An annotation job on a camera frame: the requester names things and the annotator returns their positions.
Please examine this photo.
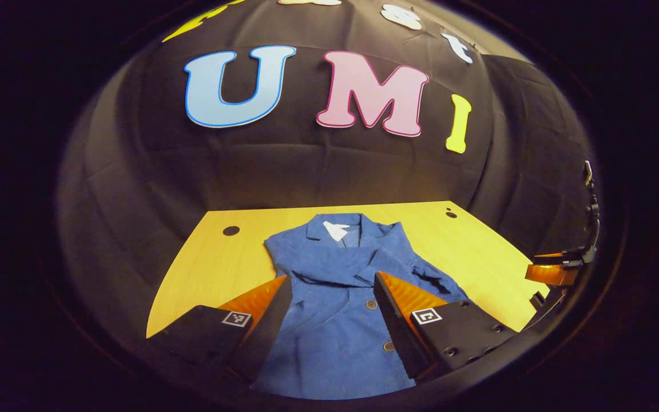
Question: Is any black backdrop cloth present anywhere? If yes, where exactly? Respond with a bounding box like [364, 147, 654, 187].
[58, 0, 599, 338]

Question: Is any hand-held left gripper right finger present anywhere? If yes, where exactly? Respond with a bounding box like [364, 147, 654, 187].
[373, 271, 519, 379]

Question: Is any blue corduroy jacket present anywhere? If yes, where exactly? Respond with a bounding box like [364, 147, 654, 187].
[251, 213, 470, 400]

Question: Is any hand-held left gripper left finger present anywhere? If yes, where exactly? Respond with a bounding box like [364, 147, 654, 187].
[146, 275, 295, 381]

